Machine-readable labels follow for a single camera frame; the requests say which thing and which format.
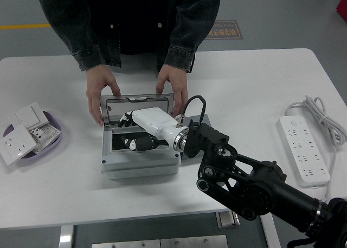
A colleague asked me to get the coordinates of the white wall socket plate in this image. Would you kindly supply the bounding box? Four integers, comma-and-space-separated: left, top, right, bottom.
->
0, 124, 38, 166

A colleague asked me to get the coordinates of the person's left hand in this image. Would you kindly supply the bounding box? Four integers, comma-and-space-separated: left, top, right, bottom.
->
156, 64, 189, 116

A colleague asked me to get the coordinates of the red object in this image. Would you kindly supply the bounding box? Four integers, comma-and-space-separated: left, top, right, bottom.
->
336, 0, 347, 18

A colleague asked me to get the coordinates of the purple tray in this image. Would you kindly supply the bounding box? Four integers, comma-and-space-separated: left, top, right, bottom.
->
2, 111, 62, 167

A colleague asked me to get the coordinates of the grey electrical box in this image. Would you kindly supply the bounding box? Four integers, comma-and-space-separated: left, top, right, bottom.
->
99, 93, 182, 180

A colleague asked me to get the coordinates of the white power strip cable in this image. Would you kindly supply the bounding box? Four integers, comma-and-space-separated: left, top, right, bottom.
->
284, 95, 347, 200

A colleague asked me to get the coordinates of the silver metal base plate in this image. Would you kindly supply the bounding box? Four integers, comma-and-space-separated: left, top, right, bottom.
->
91, 234, 228, 248

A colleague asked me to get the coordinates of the white perforated socket module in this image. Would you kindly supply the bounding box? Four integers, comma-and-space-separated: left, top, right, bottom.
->
28, 123, 61, 154

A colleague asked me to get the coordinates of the white power strip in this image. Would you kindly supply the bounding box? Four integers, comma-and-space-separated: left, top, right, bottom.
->
275, 115, 331, 189

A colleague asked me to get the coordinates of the person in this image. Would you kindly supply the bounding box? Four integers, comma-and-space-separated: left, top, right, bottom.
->
34, 0, 222, 74

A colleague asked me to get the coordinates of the person's right hand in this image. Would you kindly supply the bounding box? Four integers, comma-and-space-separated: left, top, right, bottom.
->
86, 66, 121, 127

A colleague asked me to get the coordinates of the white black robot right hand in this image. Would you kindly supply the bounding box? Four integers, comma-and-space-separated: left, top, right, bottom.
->
118, 106, 187, 153

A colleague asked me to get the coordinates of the dark floor sign, orange text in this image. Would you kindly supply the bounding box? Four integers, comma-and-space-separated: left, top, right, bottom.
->
204, 20, 243, 41

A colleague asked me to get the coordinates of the white table leg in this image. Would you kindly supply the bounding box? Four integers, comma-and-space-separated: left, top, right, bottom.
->
260, 215, 281, 248
58, 225, 74, 248

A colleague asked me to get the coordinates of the yellow floor tape line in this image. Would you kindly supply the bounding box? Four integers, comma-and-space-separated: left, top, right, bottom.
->
0, 23, 52, 31

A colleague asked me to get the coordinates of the grey cube with round hole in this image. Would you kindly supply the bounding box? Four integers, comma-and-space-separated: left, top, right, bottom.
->
178, 113, 211, 161

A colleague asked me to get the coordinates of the white wall switch plate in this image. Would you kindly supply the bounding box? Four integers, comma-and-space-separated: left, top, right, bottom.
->
8, 105, 49, 129

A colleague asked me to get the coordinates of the grey metal table bracket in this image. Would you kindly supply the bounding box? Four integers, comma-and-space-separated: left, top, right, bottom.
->
216, 211, 241, 229

